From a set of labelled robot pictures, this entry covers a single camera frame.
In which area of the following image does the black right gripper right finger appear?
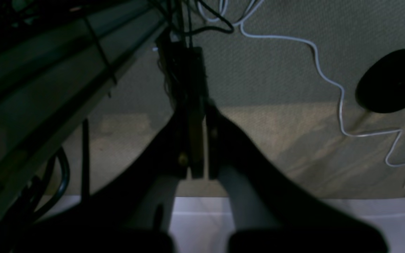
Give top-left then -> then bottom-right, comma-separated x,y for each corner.
206,102 -> 389,253

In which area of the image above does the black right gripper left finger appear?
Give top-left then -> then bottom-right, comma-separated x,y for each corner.
30,107 -> 187,253

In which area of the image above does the black round stand base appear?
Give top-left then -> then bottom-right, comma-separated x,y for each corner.
355,48 -> 405,114

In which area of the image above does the grey table frame rail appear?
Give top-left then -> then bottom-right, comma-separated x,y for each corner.
0,0 -> 173,222

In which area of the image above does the white cable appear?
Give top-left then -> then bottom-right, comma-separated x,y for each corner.
197,0 -> 405,211

